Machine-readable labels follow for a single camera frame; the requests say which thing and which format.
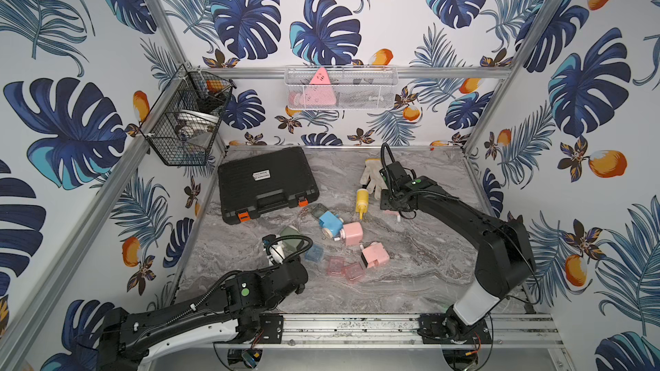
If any white knit work glove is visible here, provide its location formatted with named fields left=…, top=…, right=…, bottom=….
left=360, top=158, right=388, bottom=201

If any clear wall-mounted shelf bin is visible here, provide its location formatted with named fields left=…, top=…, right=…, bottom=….
left=284, top=65, right=399, bottom=110

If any pink pencil sharpener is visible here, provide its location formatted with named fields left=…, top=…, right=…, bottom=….
left=383, top=210, right=402, bottom=223
left=336, top=222, right=364, bottom=247
left=360, top=241, right=390, bottom=269

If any black plastic tool case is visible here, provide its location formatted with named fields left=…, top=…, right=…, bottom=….
left=218, top=147, right=320, bottom=225

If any pink triangular object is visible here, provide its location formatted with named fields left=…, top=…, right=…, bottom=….
left=302, top=67, right=337, bottom=108

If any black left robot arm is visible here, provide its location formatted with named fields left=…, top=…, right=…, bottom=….
left=96, top=235, right=314, bottom=370

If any blue clear sharpener tray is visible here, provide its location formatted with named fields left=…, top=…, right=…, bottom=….
left=304, top=245, right=324, bottom=264

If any grey clear sharpener tray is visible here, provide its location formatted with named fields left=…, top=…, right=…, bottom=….
left=309, top=204, right=328, bottom=220

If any pink clear sharpener tray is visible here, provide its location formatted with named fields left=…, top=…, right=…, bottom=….
left=343, top=263, right=366, bottom=283
left=326, top=256, right=345, bottom=277

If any black wire basket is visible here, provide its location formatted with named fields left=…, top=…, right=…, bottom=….
left=139, top=65, right=237, bottom=167

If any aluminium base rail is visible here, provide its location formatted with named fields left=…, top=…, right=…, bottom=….
left=143, top=312, right=563, bottom=350

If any blue pencil sharpener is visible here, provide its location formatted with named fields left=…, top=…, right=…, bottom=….
left=319, top=211, right=344, bottom=240

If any yellow pencil sharpener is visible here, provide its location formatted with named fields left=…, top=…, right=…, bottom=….
left=355, top=188, right=370, bottom=220

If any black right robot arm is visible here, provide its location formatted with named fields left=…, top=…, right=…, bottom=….
left=380, top=144, right=536, bottom=344

